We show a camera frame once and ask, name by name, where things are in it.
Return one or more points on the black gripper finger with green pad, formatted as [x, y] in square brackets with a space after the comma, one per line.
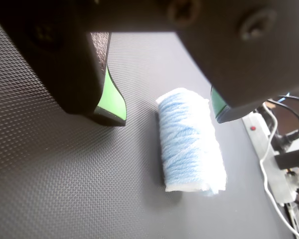
[64, 74]
[239, 62]

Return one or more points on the light blue yarn-wrapped block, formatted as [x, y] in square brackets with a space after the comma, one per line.
[187, 142]

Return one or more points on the small black box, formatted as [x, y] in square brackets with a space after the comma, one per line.
[290, 158]

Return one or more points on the dark textured table mat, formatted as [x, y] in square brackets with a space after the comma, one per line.
[64, 174]

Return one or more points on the white power strip red switch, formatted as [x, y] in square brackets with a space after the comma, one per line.
[276, 179]

